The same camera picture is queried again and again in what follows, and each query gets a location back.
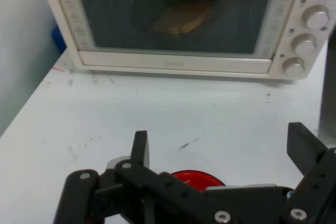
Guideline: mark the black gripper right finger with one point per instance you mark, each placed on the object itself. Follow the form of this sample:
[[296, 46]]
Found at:
[[304, 145]]

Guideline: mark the brown bread loaf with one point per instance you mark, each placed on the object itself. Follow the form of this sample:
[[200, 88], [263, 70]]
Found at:
[[183, 20]]

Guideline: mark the blue object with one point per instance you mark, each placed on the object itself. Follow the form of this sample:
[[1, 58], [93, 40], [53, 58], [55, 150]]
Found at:
[[59, 40]]

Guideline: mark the red bowl with black rim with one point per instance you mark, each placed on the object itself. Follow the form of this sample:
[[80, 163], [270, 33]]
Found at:
[[197, 179]]

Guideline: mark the silver oven knob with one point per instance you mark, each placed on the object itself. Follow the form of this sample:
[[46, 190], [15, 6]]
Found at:
[[316, 19], [294, 68], [304, 44]]

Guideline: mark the cream toaster oven body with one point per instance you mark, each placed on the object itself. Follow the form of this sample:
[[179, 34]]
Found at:
[[288, 24]]

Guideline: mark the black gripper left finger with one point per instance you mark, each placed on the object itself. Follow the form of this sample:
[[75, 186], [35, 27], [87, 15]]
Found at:
[[162, 190]]

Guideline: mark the dark grey stand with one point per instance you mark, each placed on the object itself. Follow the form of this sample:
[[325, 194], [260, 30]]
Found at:
[[329, 90]]

